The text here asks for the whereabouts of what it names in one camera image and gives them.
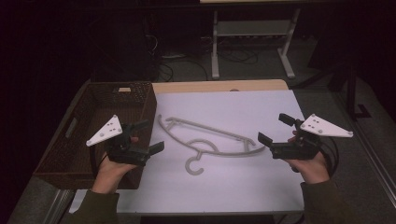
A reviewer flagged brown woven basket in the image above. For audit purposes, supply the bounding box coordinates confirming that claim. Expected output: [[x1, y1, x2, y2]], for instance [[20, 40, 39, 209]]
[[33, 80, 158, 190]]

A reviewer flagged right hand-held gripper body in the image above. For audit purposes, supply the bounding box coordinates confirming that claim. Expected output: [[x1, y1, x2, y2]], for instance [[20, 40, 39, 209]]
[[269, 113, 355, 161]]

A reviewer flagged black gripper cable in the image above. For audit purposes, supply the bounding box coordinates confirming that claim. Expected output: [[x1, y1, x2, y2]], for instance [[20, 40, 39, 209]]
[[318, 135, 341, 179]]

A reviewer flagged white power strip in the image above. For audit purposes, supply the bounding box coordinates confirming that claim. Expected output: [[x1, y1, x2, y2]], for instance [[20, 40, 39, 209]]
[[161, 53, 187, 61]]

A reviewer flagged grey plastic clothes hanger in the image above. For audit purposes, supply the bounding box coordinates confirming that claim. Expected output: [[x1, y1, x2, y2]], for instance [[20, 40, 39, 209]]
[[156, 114, 268, 176]]

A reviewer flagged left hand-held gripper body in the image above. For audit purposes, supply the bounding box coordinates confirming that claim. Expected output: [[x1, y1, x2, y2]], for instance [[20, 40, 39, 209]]
[[85, 114, 151, 167]]

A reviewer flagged person's right hand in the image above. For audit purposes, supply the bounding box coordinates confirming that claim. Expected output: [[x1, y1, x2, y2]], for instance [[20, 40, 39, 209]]
[[284, 130, 332, 186]]

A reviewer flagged black metal stand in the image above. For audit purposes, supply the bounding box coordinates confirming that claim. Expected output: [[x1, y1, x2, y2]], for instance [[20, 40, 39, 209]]
[[292, 60, 373, 121]]

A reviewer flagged black floor cable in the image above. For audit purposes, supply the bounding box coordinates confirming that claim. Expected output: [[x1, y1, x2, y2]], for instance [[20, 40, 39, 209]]
[[158, 58, 209, 83], [217, 47, 260, 66]]

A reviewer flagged person's left hand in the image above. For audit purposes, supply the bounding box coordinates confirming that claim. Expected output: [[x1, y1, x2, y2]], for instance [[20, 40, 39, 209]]
[[91, 135, 140, 195]]

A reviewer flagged white metal desk frame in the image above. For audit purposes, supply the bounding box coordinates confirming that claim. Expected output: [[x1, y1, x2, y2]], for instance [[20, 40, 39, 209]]
[[210, 7, 303, 80]]

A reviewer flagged white table mat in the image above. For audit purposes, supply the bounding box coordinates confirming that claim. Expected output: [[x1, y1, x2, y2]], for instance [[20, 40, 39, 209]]
[[68, 90, 306, 217]]

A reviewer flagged aluminium rail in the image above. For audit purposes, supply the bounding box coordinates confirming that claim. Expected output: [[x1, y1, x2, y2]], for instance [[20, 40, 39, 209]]
[[337, 92, 396, 209], [42, 189, 77, 224]]

